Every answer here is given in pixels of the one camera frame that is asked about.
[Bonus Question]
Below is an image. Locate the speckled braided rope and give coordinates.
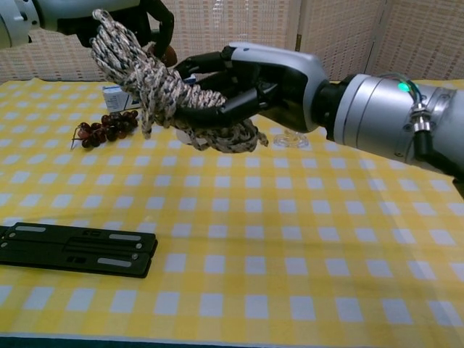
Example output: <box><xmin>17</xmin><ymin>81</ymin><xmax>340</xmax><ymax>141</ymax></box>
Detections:
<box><xmin>89</xmin><ymin>9</ymin><xmax>269</xmax><ymax>153</ymax></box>

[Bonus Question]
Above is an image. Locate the dark glass bottle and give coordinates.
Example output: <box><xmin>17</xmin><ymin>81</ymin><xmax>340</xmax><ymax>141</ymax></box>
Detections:
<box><xmin>150</xmin><ymin>42</ymin><xmax>179</xmax><ymax>66</ymax></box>

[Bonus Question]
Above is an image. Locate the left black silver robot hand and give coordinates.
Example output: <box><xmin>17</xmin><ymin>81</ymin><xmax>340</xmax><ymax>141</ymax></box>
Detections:
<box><xmin>34</xmin><ymin>0</ymin><xmax>175</xmax><ymax>61</ymax></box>

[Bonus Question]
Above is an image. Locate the blue white carton box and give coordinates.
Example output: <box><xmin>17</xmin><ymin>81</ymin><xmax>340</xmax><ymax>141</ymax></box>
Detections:
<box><xmin>102</xmin><ymin>74</ymin><xmax>196</xmax><ymax>112</ymax></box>

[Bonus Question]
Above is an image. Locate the black folding stand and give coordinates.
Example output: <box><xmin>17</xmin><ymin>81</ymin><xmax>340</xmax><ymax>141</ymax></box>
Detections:
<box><xmin>0</xmin><ymin>222</ymin><xmax>159</xmax><ymax>279</ymax></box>

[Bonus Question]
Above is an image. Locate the woven folding screen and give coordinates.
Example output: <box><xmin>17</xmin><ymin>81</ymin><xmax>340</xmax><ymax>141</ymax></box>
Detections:
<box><xmin>0</xmin><ymin>0</ymin><xmax>464</xmax><ymax>83</ymax></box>

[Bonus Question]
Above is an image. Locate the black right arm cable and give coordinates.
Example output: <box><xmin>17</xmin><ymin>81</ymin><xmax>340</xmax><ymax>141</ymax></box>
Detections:
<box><xmin>415</xmin><ymin>133</ymin><xmax>464</xmax><ymax>186</ymax></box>

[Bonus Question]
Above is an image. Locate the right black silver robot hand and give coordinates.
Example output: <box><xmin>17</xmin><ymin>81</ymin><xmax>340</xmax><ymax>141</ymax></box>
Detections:
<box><xmin>173</xmin><ymin>41</ymin><xmax>331</xmax><ymax>133</ymax></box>

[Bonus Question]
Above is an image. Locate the bunch of dark red grapes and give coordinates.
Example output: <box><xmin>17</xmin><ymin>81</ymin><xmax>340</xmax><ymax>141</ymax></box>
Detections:
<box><xmin>70</xmin><ymin>110</ymin><xmax>140</xmax><ymax>150</ymax></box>

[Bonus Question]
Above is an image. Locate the upturned white bowl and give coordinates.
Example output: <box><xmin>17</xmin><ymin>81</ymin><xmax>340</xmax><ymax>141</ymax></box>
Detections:
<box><xmin>175</xmin><ymin>128</ymin><xmax>195</xmax><ymax>145</ymax></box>

